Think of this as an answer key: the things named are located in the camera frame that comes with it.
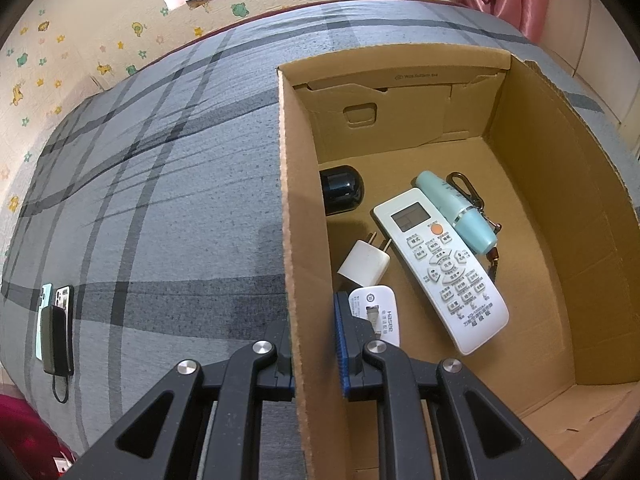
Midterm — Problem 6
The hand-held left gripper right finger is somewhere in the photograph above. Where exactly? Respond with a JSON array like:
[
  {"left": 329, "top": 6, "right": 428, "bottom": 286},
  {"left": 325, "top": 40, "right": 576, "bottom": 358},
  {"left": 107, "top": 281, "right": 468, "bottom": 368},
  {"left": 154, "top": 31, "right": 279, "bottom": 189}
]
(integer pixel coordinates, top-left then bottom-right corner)
[{"left": 333, "top": 290, "right": 576, "bottom": 480}]

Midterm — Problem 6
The beige wardrobe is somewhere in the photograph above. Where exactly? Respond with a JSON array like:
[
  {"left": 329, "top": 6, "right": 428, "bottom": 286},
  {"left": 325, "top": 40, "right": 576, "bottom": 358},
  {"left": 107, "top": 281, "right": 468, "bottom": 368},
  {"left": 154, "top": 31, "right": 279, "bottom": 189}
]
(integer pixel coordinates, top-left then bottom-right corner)
[{"left": 540, "top": 0, "right": 640, "bottom": 161}]

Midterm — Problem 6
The small white charger plug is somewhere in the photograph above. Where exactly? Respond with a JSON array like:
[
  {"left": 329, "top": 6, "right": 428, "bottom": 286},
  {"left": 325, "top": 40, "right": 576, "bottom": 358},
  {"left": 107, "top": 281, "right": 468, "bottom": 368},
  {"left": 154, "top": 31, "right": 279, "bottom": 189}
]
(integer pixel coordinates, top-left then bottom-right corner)
[{"left": 337, "top": 231, "right": 393, "bottom": 292}]

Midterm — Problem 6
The dark power bank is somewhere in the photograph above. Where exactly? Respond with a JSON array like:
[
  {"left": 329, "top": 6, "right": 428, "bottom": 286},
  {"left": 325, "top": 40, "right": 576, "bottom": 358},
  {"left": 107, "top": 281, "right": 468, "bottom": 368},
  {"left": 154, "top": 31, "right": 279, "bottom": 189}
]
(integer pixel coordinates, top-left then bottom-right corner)
[{"left": 40, "top": 306, "right": 75, "bottom": 376}]

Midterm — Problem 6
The large white charger plug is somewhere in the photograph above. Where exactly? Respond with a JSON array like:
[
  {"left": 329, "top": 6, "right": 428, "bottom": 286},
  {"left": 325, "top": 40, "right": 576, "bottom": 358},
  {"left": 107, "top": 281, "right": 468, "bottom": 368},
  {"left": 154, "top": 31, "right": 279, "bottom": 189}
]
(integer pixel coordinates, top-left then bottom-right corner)
[{"left": 348, "top": 284, "right": 401, "bottom": 348}]

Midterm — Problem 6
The teal smartphone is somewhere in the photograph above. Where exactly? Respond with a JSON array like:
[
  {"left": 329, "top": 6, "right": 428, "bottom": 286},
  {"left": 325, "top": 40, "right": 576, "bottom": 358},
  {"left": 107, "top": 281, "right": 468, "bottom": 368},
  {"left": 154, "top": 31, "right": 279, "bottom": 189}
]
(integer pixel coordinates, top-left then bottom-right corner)
[{"left": 35, "top": 283, "right": 55, "bottom": 361}]

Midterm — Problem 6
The white remote control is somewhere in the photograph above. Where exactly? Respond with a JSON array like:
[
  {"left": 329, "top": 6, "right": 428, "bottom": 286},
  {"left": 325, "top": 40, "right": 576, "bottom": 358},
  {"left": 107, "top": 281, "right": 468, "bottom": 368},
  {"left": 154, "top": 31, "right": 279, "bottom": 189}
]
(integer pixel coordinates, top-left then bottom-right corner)
[{"left": 371, "top": 187, "right": 510, "bottom": 356}]

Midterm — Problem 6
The brown cardboard box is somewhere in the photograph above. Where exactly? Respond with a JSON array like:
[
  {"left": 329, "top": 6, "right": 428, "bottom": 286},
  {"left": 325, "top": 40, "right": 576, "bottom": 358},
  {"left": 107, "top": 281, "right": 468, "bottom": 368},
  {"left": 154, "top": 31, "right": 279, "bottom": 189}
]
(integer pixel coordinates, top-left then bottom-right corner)
[{"left": 276, "top": 42, "right": 636, "bottom": 480}]

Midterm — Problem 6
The metal keychain with charms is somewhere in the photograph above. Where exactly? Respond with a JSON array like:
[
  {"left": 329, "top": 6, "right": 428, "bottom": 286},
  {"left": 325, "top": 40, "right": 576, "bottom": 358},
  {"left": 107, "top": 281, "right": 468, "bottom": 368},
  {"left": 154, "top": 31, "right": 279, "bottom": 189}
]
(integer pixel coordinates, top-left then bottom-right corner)
[{"left": 446, "top": 172, "right": 503, "bottom": 277}]

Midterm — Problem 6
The red fabric item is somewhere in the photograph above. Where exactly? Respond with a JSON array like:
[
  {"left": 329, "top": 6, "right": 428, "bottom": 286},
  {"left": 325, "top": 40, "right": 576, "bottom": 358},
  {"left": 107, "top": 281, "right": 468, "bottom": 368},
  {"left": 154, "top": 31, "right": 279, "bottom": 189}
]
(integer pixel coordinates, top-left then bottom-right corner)
[{"left": 0, "top": 394, "right": 78, "bottom": 480}]

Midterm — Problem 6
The small round black-white jar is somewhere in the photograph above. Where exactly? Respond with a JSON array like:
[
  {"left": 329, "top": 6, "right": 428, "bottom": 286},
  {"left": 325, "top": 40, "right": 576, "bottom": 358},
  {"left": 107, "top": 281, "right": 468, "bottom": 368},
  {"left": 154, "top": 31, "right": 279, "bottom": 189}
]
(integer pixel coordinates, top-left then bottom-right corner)
[{"left": 319, "top": 164, "right": 366, "bottom": 217}]

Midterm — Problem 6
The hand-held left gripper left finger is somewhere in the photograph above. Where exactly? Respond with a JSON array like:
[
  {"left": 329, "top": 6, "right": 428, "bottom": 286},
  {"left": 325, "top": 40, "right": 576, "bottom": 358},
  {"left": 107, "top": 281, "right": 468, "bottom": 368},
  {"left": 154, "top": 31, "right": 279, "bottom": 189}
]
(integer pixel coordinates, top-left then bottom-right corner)
[{"left": 60, "top": 320, "right": 296, "bottom": 480}]

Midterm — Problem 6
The grey plaid bed blanket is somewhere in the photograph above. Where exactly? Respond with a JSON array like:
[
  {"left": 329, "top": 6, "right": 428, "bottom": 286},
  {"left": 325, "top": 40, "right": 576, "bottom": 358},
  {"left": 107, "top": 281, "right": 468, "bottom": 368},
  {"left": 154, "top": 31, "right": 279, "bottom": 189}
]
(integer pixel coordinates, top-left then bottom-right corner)
[{"left": 0, "top": 0, "right": 613, "bottom": 480}]

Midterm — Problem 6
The teal cosmetic tube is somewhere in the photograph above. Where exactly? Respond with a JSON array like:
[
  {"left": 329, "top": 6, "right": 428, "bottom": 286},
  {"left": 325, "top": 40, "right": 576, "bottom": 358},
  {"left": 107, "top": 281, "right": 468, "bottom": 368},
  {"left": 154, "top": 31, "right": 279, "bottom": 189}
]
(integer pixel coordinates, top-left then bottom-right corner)
[{"left": 412, "top": 170, "right": 497, "bottom": 255}]

